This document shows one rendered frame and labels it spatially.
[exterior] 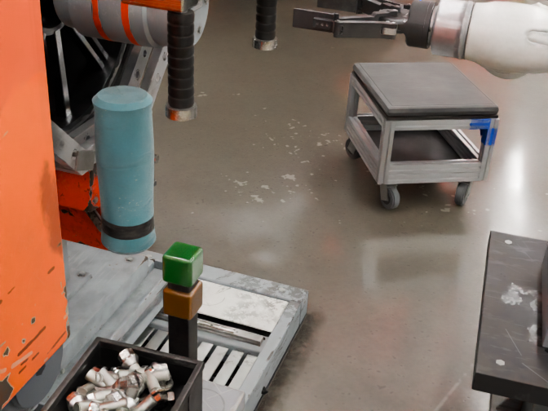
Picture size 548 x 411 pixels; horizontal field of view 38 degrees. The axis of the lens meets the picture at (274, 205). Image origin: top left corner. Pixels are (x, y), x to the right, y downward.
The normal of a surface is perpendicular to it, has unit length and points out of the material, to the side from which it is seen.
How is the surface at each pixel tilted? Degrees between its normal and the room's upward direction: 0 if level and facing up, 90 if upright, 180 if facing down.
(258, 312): 0
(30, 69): 90
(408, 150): 0
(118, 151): 88
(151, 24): 101
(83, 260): 0
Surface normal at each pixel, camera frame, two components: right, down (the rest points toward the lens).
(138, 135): 0.62, 0.38
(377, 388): 0.05, -0.87
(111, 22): -0.33, 0.70
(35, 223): 0.94, 0.21
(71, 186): -0.32, 0.29
